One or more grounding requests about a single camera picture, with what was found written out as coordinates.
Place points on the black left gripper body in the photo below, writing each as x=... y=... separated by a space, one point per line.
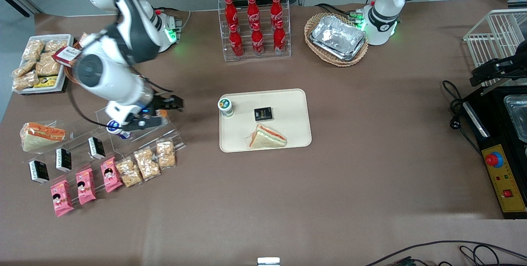
x=490 y=69

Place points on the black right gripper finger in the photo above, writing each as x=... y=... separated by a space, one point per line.
x=142 y=124
x=171 y=103

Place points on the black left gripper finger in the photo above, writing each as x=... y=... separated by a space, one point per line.
x=488 y=80

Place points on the green gum bottle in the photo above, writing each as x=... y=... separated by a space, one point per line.
x=225 y=105

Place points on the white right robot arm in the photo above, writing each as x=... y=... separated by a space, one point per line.
x=103 y=72

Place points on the orange gum bottle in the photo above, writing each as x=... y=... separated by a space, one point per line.
x=163 y=113

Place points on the clear acrylic stepped gum stand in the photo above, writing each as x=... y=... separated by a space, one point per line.
x=164 y=134

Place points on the blue gum bottle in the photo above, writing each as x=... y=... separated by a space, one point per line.
x=114 y=127

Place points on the black tray sealing machine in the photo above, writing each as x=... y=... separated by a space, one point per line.
x=494 y=126

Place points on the steel food tray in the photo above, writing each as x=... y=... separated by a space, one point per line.
x=518 y=117

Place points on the beige serving tray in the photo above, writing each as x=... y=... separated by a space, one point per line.
x=288 y=105

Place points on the clear bag of nut snacks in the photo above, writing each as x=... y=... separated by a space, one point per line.
x=166 y=154
x=147 y=164
x=129 y=172

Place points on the black and white box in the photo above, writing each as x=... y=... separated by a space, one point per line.
x=96 y=148
x=64 y=159
x=39 y=171

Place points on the pink snack pack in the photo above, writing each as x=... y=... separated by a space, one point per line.
x=61 y=198
x=85 y=186
x=111 y=174

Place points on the clear acrylic stepped snack stand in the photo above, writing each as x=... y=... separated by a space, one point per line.
x=78 y=142

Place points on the red emergency stop button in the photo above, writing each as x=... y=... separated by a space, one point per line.
x=492 y=159

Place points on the wicker basket with cookies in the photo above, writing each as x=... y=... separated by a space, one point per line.
x=71 y=74

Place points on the red cola bottle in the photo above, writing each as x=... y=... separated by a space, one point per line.
x=276 y=9
x=231 y=10
x=253 y=10
x=279 y=38
x=236 y=43
x=257 y=41

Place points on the white snack bin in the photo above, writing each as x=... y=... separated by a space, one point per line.
x=68 y=72

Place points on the small black box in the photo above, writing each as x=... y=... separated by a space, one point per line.
x=263 y=114

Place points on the clear bag of cookies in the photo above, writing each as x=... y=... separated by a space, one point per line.
x=84 y=39

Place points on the red cookie box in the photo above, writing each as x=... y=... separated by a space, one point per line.
x=68 y=55

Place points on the large wrapped triangle sandwich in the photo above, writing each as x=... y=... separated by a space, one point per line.
x=41 y=136

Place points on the yellow snack pack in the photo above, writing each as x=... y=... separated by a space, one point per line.
x=46 y=82

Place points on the clear acrylic bottle rack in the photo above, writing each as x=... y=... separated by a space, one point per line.
x=265 y=58

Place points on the clear bag of brown snacks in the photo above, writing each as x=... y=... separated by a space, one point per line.
x=33 y=50
x=25 y=81
x=55 y=45
x=48 y=66
x=24 y=69

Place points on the wicker basket with foil containers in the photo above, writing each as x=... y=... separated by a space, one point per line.
x=317 y=54

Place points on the aluminium foil container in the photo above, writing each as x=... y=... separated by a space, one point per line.
x=337 y=37

